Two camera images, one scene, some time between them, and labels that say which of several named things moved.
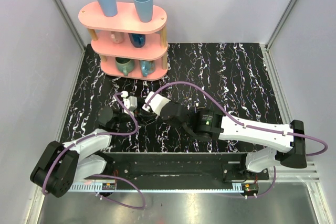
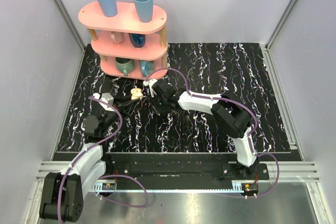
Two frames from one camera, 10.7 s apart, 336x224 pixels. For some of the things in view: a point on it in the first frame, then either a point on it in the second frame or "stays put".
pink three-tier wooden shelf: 128,49 stays put
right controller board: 250,189 stays put
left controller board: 108,186 stays put
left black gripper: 122,116 -> 121,104
